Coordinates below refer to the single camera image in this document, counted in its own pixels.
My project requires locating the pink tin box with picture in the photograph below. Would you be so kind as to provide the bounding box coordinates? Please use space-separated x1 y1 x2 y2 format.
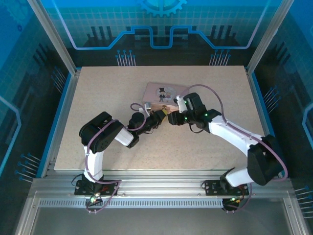
141 82 190 113

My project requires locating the aluminium front beam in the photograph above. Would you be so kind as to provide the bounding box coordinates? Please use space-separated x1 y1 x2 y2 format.
29 169 295 199

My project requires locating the small green LED board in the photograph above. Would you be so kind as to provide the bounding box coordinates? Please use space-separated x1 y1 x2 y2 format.
224 195 242 205
89 193 103 205

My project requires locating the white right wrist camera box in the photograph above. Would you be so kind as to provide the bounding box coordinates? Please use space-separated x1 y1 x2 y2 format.
173 94 187 114

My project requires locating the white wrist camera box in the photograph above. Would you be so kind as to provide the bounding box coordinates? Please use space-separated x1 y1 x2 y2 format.
138 102 153 116
173 94 187 114

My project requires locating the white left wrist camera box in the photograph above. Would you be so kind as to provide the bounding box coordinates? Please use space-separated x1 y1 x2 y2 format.
138 102 153 116

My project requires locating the aluminium side rail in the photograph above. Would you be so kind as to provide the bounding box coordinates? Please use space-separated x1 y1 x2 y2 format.
245 67 289 178
40 68 83 178

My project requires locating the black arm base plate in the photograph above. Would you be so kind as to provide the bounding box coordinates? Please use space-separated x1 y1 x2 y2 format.
202 180 249 196
74 180 120 196

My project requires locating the slotted grey cable duct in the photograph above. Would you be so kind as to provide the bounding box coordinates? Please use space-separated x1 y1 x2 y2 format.
38 199 224 209

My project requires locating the aluminium frame post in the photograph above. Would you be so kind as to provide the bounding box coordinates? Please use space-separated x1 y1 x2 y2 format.
246 0 291 74
26 0 82 75

